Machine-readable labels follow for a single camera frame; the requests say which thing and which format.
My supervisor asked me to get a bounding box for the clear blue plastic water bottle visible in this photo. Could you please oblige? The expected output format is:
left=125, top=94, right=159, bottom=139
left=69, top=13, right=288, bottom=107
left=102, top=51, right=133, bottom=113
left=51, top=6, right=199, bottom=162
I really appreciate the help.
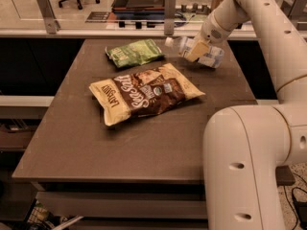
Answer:
left=165, top=36, right=224, bottom=68

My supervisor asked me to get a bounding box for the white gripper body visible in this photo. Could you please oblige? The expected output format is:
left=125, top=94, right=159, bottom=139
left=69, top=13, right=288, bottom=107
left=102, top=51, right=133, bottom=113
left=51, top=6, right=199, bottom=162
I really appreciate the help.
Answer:
left=194, top=11, right=234, bottom=44

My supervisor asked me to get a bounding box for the black power adapter with cable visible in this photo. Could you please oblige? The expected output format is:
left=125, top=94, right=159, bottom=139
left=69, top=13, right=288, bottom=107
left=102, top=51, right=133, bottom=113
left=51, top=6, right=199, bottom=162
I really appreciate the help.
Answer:
left=282, top=172, right=307, bottom=230

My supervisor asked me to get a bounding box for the green snack bag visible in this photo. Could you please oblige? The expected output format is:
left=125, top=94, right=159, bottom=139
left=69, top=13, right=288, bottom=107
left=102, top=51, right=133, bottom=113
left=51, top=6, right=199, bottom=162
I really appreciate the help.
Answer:
left=105, top=39, right=164, bottom=68

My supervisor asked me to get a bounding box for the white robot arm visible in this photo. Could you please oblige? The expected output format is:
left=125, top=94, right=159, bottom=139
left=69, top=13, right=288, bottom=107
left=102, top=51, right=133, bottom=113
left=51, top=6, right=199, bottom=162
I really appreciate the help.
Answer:
left=197, top=0, right=307, bottom=230

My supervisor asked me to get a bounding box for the right metal bracket post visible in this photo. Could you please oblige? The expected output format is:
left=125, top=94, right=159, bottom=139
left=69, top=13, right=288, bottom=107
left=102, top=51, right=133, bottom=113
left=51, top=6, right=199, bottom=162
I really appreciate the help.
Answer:
left=282, top=0, right=307, bottom=31

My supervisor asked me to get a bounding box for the dark tray on stand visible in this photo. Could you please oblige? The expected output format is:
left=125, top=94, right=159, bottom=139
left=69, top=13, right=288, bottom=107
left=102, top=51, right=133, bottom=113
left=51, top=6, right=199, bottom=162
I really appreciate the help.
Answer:
left=110, top=0, right=174, bottom=15

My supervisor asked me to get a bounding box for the left metal bracket post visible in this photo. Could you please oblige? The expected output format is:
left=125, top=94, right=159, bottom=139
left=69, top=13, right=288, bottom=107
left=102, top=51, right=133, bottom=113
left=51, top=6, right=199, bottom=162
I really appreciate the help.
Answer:
left=36, top=0, right=59, bottom=35

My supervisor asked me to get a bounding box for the metal bracket post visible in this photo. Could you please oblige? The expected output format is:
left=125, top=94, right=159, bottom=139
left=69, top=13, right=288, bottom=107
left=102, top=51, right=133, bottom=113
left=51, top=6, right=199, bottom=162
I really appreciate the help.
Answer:
left=36, top=0, right=59, bottom=35
left=282, top=0, right=307, bottom=31
left=164, top=0, right=176, bottom=35

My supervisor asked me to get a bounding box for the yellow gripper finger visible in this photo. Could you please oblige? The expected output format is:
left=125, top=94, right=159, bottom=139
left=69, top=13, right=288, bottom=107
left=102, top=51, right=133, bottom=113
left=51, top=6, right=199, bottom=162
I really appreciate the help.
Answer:
left=185, top=40, right=210, bottom=62

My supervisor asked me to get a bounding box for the brown sea salt chip bag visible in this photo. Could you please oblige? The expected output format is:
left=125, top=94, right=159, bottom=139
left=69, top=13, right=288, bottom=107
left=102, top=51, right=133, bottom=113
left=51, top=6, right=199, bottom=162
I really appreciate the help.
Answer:
left=89, top=63, right=203, bottom=127

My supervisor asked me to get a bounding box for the middle metal bracket post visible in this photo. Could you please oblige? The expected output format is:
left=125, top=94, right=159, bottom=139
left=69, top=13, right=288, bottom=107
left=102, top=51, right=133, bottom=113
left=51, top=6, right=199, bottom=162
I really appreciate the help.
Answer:
left=164, top=0, right=176, bottom=35

